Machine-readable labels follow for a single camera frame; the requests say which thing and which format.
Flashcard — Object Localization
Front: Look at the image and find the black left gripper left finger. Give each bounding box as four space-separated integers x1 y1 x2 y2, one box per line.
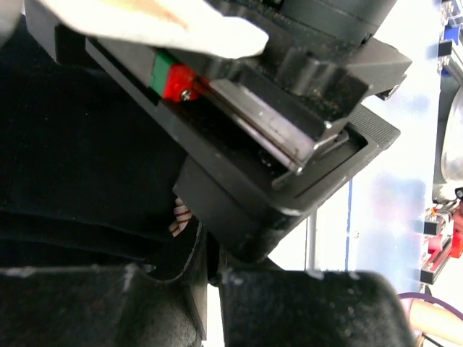
1 221 207 346

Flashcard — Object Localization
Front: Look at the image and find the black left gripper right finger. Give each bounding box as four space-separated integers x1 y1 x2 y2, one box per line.
217 252 416 347

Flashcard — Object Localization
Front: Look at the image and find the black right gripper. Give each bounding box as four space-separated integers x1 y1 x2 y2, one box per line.
25 1 411 262

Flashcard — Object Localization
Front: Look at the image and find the black underwear with beige waistband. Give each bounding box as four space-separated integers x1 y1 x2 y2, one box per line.
0 21 203 268

